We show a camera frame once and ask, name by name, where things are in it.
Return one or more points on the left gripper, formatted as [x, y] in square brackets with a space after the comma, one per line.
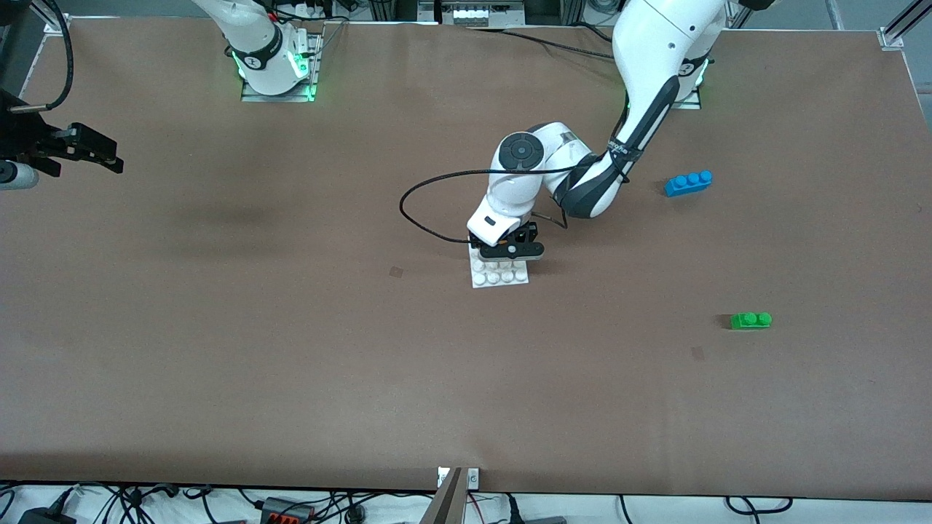
[527, 233]

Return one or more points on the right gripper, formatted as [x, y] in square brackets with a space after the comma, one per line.
[29, 138]

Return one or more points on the white studded base plate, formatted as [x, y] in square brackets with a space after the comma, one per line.
[502, 276]

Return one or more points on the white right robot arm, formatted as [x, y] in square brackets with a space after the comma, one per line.
[262, 51]

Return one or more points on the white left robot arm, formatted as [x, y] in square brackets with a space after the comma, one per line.
[659, 44]

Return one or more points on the blue three-stud block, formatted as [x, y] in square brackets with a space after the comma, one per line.
[688, 183]

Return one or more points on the green two-stud block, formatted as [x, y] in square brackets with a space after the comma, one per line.
[750, 321]

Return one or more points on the white power strip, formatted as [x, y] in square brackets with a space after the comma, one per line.
[480, 13]

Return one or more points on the black power adapter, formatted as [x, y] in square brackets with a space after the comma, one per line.
[45, 517]

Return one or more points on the black box red connectors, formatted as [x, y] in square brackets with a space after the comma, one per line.
[287, 511]

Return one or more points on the metal table corner bracket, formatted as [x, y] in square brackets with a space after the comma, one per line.
[58, 25]
[892, 38]

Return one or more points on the small metal edge bracket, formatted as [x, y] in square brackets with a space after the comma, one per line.
[473, 478]

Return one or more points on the grey slanted post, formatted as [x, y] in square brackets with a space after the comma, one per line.
[445, 502]

